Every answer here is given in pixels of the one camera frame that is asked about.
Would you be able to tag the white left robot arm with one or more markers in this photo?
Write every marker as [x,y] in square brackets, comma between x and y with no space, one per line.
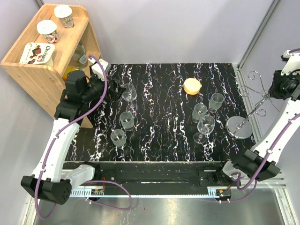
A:
[81,96]

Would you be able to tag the clear smooth wine glass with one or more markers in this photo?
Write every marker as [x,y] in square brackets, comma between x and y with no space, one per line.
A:
[130,96]

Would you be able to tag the clear wine glass right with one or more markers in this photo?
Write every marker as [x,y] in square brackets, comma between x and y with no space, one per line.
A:
[205,127]

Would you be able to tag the frosted short goblet front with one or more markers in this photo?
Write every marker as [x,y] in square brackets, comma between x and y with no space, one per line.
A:
[118,138]

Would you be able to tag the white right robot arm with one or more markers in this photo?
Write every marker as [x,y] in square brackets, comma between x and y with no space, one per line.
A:
[259,162]

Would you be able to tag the white lidded yogurt cup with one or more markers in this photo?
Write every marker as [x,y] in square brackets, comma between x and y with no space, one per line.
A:
[48,29]

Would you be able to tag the wooden shelf unit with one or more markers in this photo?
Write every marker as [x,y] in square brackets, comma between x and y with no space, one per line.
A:
[44,83]

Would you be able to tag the orange juice carton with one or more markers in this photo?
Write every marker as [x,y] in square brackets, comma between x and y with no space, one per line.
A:
[68,70]

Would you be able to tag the patterned glass goblet right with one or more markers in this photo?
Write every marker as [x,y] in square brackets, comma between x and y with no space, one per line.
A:
[199,111]

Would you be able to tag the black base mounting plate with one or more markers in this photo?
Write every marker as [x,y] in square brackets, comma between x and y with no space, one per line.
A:
[145,179]

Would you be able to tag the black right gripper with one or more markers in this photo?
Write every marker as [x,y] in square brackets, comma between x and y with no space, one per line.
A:
[273,91]

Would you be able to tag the glass bottle on shelf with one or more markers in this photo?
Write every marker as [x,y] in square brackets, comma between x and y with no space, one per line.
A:
[79,57]

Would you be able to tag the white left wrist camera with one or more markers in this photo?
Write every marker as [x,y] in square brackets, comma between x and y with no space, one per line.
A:
[95,69]

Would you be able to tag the ribbed glass goblet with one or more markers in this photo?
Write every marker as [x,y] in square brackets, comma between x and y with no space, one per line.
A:
[215,102]

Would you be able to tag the clear cup white lid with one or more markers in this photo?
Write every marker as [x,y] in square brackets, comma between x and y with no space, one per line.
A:
[64,13]

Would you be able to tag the Chobani yogurt cup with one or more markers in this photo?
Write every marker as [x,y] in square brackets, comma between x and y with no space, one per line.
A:
[38,54]

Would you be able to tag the chrome wine glass rack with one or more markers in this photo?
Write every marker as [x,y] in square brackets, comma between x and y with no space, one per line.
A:
[238,127]

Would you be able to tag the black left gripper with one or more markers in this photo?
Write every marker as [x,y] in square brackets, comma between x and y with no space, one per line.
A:
[120,90]

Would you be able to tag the clear patterned short goblet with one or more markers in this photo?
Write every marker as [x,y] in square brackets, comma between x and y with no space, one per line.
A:
[127,121]

